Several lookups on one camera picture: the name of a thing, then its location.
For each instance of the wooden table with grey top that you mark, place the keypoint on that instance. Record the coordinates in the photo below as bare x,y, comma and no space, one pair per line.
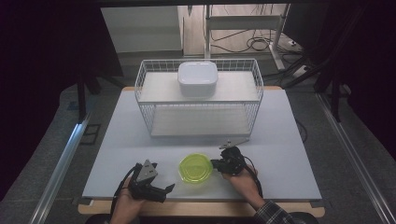
202,208

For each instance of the black floor vent frame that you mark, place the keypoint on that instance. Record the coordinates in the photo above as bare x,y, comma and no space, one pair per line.
90,134

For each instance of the white square bowl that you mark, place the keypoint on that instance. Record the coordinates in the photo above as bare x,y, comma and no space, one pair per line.
197,77

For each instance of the aluminium floor rail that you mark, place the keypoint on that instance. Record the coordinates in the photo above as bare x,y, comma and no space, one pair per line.
62,165
351,146

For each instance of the black metal stand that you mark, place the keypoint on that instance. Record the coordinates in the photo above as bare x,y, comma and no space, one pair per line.
81,96
335,96

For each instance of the white power strip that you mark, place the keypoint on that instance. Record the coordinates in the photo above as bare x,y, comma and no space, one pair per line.
300,71

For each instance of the person's left hand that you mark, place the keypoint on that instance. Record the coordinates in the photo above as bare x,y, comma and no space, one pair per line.
127,208

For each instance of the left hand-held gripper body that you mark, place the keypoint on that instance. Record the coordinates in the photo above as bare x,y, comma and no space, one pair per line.
144,186

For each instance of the green translucent plate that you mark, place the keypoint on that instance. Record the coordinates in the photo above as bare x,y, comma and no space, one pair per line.
195,168

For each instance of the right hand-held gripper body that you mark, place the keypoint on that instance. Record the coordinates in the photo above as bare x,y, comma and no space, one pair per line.
232,161

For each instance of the white panel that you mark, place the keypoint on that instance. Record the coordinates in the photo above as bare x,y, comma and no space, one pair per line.
141,29

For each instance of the white desk frame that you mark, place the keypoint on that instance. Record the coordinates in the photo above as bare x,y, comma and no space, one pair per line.
243,21

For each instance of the person's right hand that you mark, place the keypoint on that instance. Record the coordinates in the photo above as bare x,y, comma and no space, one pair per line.
241,183

